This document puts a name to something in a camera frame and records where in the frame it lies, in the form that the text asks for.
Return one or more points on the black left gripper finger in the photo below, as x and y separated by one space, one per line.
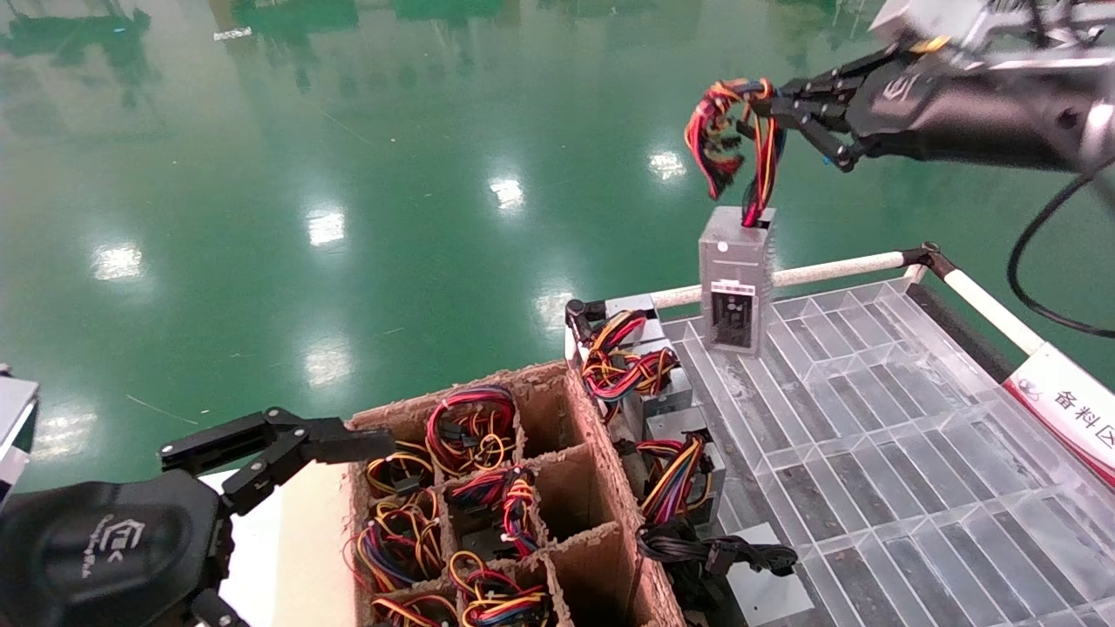
348 442

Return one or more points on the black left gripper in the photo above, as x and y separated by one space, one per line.
87 557

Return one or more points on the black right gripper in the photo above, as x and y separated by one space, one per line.
958 117

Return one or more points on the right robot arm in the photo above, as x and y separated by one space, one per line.
1102 131

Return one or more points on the pale flat board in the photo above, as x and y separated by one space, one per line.
296 557

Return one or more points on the brown cardboard divider box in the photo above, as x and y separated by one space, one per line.
575 505

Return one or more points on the black foam strip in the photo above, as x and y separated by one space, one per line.
954 331

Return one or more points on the clear plastic divider tray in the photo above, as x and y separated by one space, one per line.
871 453

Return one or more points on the red and white sign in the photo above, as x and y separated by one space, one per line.
1071 409

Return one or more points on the white floor scrap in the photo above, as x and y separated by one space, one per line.
231 34

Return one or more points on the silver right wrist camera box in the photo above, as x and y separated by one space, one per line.
923 17

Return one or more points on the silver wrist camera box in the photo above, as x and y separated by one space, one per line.
13 427
923 17

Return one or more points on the white tube rack frame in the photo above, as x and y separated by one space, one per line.
836 269

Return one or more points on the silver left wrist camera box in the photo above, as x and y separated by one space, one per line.
13 427

